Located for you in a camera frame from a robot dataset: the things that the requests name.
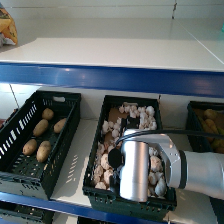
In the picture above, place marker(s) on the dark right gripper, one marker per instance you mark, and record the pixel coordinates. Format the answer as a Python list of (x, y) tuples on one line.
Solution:
[(115, 158)]

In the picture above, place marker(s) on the silver-white right robot arm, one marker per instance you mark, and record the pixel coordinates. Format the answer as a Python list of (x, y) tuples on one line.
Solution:
[(133, 173)]

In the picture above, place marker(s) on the dark green garlic crate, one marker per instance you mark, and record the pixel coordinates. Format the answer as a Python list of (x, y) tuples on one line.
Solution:
[(100, 200)]

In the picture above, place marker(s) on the dark green potato crate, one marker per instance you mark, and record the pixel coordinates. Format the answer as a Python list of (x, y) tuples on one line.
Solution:
[(63, 156)]

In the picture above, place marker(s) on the brown potato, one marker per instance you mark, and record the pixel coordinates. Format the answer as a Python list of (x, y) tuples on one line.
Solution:
[(43, 151), (60, 125), (40, 127), (47, 114), (29, 147)]

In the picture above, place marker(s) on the dark green tuber crate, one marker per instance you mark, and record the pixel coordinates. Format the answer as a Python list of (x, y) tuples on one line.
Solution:
[(193, 130)]

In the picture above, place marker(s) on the yellow-brown tuber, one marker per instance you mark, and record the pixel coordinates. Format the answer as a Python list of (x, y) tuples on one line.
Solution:
[(218, 144), (210, 114), (211, 126)]

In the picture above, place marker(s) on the dark green plastic crate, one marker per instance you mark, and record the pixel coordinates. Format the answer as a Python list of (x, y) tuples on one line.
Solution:
[(26, 213)]

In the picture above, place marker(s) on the yellow snack bag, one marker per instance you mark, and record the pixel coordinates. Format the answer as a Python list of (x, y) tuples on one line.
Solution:
[(8, 28)]

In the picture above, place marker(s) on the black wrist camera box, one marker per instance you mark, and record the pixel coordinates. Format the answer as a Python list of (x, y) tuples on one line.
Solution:
[(132, 124)]

